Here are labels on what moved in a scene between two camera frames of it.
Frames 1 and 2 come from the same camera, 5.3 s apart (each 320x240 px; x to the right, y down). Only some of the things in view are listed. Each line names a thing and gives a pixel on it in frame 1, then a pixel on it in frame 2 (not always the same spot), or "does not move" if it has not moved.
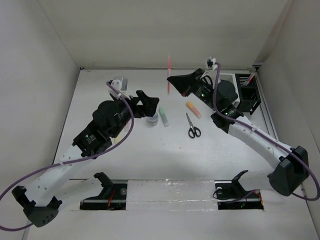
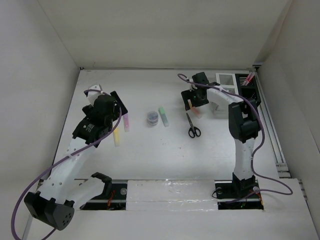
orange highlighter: (190, 105) does not move
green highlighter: (163, 116) does not move
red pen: (169, 74) to (248, 78)
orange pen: (252, 76) does not move
